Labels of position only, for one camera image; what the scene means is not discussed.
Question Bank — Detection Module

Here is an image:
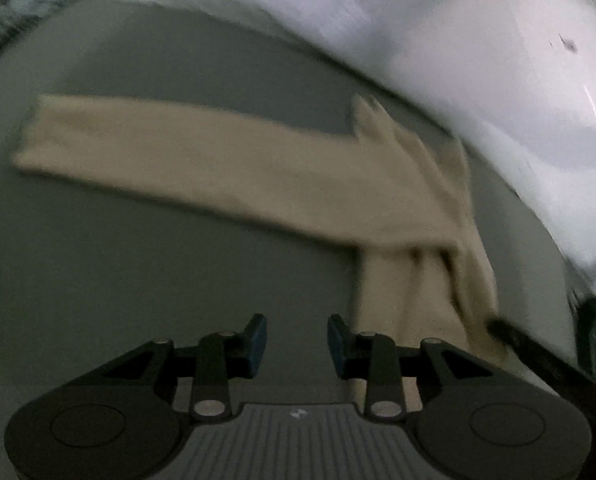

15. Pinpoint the beige garment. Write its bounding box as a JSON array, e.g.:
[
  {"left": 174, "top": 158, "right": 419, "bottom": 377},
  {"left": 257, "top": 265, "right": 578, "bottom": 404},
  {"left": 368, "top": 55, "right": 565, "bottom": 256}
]
[{"left": 12, "top": 92, "right": 511, "bottom": 411}]

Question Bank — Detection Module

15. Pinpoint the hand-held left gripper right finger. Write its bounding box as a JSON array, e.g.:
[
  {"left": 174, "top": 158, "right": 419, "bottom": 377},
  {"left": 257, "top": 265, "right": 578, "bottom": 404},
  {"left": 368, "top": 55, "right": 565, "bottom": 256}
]
[{"left": 326, "top": 313, "right": 495, "bottom": 419}]

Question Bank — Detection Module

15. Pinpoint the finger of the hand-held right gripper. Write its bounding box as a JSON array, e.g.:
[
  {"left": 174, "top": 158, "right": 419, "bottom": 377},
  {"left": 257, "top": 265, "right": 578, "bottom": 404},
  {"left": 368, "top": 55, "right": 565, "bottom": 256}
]
[{"left": 486, "top": 317, "right": 596, "bottom": 432}]

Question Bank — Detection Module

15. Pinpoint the white plastic bag with carrots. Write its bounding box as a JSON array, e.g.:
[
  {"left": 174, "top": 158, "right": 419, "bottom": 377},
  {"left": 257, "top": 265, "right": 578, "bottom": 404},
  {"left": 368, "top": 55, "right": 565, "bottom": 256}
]
[{"left": 68, "top": 0, "right": 596, "bottom": 291}]

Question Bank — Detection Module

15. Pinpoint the dark green cloth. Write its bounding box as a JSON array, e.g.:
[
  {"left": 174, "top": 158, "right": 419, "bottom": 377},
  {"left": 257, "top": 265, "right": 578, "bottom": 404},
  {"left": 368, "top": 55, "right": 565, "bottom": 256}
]
[{"left": 570, "top": 292, "right": 596, "bottom": 387}]

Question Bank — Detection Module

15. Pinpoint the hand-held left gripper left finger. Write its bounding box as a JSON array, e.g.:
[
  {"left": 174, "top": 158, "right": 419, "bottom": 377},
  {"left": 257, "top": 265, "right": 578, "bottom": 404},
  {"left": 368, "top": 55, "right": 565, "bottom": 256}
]
[{"left": 100, "top": 313, "right": 268, "bottom": 419}]

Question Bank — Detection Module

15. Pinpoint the grey-green garment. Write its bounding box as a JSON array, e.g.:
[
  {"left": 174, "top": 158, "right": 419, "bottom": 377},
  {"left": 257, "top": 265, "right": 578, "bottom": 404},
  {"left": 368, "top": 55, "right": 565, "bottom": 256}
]
[{"left": 0, "top": 0, "right": 87, "bottom": 78}]

